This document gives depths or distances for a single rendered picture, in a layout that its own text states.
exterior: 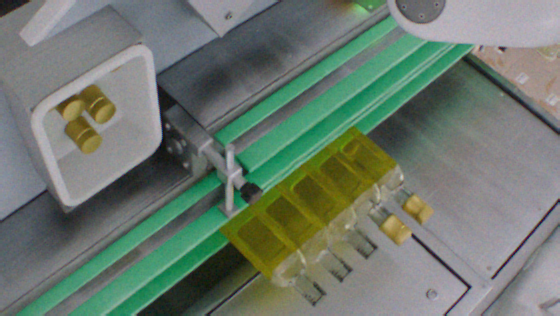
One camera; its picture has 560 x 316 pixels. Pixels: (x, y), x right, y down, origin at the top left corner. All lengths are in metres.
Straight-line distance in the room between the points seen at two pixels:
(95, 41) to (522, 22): 0.49
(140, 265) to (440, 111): 0.77
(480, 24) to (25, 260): 0.69
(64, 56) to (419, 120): 0.83
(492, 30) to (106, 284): 0.62
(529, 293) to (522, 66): 4.14
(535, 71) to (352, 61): 3.96
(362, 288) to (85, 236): 0.48
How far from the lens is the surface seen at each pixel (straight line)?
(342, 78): 1.03
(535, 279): 0.85
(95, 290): 0.95
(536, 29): 0.63
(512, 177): 1.39
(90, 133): 0.89
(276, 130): 0.95
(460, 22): 0.65
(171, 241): 0.96
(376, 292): 1.14
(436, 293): 1.16
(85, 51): 0.79
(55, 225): 0.98
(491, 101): 1.50
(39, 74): 0.78
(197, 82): 0.98
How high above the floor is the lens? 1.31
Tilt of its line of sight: 22 degrees down
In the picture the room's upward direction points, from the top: 133 degrees clockwise
